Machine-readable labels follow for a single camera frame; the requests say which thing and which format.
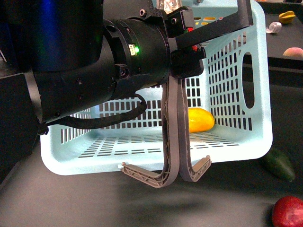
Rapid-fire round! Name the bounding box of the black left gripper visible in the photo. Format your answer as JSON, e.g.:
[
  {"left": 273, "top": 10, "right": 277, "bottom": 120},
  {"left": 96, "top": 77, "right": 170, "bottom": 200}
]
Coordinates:
[{"left": 139, "top": 0, "right": 253, "bottom": 79}]

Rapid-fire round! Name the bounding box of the light blue plastic basket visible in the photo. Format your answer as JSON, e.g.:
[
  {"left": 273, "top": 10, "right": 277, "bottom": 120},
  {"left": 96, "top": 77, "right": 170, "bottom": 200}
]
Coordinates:
[{"left": 40, "top": 1, "right": 272, "bottom": 175}]

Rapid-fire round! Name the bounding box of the yellow mango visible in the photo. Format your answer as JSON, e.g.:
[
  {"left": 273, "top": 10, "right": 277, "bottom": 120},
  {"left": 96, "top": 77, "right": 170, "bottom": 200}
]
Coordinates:
[{"left": 188, "top": 108, "right": 215, "bottom": 133}]

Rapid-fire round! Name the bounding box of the white tape roll right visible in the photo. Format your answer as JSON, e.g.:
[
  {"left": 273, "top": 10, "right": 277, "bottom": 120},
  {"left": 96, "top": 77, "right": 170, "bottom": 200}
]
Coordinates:
[{"left": 266, "top": 22, "right": 282, "bottom": 34}]

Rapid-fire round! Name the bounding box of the yellow starfruit right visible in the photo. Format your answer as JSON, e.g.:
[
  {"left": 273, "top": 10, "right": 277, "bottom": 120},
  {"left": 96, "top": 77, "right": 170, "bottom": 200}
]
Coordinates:
[{"left": 279, "top": 11, "right": 296, "bottom": 24}]

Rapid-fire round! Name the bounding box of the peach at right edge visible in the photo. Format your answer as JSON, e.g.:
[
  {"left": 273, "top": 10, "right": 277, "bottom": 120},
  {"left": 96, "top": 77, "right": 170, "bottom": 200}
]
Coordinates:
[{"left": 283, "top": 47, "right": 303, "bottom": 58}]

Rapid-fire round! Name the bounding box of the green avocado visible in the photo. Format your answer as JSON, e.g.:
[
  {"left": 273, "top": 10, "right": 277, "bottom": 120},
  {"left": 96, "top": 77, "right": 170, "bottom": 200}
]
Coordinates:
[{"left": 258, "top": 148, "right": 295, "bottom": 182}]

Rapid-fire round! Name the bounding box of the red apple near right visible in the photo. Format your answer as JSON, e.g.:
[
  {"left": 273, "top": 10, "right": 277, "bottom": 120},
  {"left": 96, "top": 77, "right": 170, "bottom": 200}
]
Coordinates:
[{"left": 272, "top": 196, "right": 303, "bottom": 227}]

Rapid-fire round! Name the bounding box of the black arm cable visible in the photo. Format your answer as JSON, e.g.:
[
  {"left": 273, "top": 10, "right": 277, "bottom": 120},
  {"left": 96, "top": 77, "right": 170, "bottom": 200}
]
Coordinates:
[{"left": 36, "top": 93, "right": 148, "bottom": 136}]

